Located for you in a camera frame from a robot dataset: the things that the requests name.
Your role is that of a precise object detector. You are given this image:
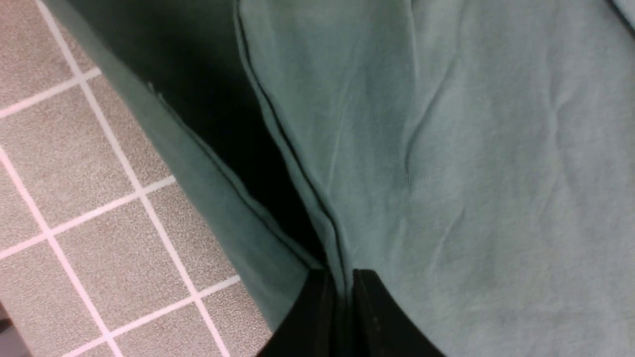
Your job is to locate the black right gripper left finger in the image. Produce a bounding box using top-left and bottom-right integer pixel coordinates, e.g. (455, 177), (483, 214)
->
(257, 269), (348, 357)

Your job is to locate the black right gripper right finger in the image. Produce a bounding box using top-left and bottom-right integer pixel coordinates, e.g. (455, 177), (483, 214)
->
(348, 269), (444, 357)

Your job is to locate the green long-sleeve top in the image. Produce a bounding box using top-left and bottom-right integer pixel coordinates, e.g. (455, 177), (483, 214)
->
(45, 0), (635, 357)

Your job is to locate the grey grid-pattern tablecloth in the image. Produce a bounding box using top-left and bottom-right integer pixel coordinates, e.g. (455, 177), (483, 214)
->
(1, 0), (270, 357)

